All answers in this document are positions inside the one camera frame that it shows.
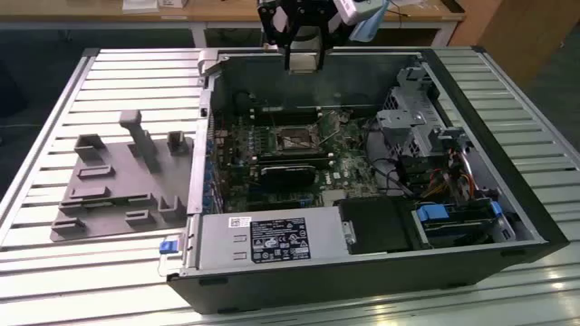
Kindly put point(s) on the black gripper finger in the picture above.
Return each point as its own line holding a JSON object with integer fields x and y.
{"x": 290, "y": 51}
{"x": 325, "y": 51}

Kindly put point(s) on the silver CPU plate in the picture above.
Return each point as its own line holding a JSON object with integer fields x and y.
{"x": 302, "y": 62}

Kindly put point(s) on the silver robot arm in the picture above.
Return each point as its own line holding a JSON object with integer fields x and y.
{"x": 308, "y": 42}

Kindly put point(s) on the CPU socket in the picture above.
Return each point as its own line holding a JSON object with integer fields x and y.
{"x": 296, "y": 139}

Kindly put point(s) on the pale blue teach pendant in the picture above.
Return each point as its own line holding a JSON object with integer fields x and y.
{"x": 369, "y": 27}

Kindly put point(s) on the wooden desk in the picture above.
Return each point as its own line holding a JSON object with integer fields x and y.
{"x": 204, "y": 13}

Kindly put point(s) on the grey metal drive cage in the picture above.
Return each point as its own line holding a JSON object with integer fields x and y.
{"x": 408, "y": 119}

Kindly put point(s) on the white box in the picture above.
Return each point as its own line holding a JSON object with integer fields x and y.
{"x": 140, "y": 6}
{"x": 173, "y": 3}

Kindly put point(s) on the black RAM stick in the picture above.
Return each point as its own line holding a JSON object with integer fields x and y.
{"x": 294, "y": 154}

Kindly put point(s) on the green motherboard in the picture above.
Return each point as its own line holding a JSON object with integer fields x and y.
{"x": 353, "y": 166}

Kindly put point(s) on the black graphics card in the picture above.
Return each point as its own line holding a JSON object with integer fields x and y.
{"x": 286, "y": 176}

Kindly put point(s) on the small silver heatsink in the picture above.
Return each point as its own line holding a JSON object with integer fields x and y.
{"x": 333, "y": 197}

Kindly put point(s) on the wooden cabinet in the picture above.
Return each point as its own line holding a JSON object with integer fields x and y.
{"x": 521, "y": 34}

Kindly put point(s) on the hard disk in blue carrier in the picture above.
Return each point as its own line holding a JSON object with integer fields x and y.
{"x": 430, "y": 212}

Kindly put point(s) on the black drive box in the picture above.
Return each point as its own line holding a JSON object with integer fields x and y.
{"x": 376, "y": 227}

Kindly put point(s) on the grey parts rack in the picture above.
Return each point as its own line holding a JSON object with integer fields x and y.
{"x": 117, "y": 183}

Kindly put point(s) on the grey power supply unit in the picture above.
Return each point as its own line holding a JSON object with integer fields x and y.
{"x": 217, "y": 244}

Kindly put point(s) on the blue case latch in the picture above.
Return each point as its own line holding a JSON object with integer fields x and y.
{"x": 168, "y": 247}

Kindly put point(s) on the black open PC case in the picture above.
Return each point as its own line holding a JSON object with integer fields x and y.
{"x": 317, "y": 285}

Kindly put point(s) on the white camera on black bracket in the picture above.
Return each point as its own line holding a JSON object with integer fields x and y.
{"x": 266, "y": 23}

